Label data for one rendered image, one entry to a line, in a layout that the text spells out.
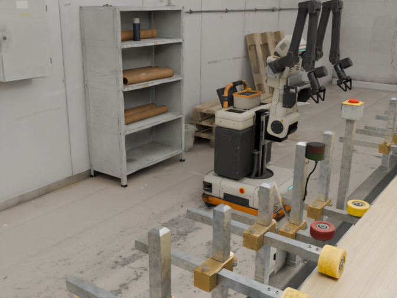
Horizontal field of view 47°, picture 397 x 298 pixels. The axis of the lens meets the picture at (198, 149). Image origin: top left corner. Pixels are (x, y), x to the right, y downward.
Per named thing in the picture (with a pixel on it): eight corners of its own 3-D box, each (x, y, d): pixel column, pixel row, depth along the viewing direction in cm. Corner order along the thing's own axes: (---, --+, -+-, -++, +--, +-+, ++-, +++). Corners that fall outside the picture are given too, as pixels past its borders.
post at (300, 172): (286, 265, 171) (296, 141, 156) (290, 261, 173) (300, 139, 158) (295, 268, 169) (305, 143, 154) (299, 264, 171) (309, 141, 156)
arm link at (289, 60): (303, -4, 300) (298, -4, 292) (323, 0, 293) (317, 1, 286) (288, 63, 318) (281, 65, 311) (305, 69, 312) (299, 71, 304)
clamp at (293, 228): (277, 242, 161) (278, 229, 160) (293, 227, 172) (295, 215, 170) (292, 247, 158) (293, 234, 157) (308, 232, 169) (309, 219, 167)
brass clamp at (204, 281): (191, 285, 120) (191, 268, 118) (220, 262, 130) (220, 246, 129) (211, 294, 116) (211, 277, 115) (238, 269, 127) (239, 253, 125)
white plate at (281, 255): (273, 273, 164) (275, 248, 161) (303, 243, 185) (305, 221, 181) (275, 274, 164) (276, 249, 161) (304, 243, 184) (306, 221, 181)
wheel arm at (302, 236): (216, 217, 179) (216, 207, 178) (221, 213, 182) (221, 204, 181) (324, 252, 155) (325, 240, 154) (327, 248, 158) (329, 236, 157)
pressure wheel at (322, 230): (303, 256, 158) (306, 225, 154) (313, 246, 164) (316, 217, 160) (326, 264, 153) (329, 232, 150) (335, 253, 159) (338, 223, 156)
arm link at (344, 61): (333, 57, 342) (329, 58, 335) (347, 49, 334) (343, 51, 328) (339, 71, 342) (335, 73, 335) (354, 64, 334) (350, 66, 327)
